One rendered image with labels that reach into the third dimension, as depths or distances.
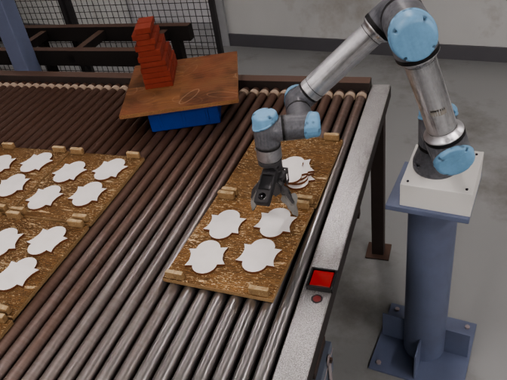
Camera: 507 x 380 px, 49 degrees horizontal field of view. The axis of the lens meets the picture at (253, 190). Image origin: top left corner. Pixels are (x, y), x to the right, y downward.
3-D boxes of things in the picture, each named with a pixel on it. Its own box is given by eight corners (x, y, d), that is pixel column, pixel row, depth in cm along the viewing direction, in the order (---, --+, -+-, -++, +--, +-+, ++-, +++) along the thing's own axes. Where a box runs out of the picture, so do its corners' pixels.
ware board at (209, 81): (237, 54, 270) (236, 50, 269) (238, 102, 230) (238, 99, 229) (136, 68, 273) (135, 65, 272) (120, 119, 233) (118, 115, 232)
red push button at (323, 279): (334, 275, 161) (334, 272, 160) (330, 291, 156) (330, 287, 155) (314, 272, 163) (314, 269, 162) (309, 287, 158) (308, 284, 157)
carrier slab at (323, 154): (342, 142, 215) (342, 139, 214) (315, 209, 185) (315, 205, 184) (257, 136, 227) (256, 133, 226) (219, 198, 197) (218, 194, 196)
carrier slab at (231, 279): (314, 210, 184) (313, 206, 183) (272, 303, 155) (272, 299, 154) (218, 198, 197) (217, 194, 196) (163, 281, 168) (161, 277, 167)
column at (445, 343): (476, 325, 250) (501, 165, 198) (461, 396, 223) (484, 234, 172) (391, 304, 266) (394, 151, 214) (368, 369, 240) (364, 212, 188)
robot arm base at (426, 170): (464, 154, 188) (466, 130, 182) (453, 182, 179) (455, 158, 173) (419, 148, 195) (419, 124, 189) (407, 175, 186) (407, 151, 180)
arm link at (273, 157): (275, 154, 160) (249, 151, 163) (277, 167, 163) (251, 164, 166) (284, 140, 166) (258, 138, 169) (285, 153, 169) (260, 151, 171)
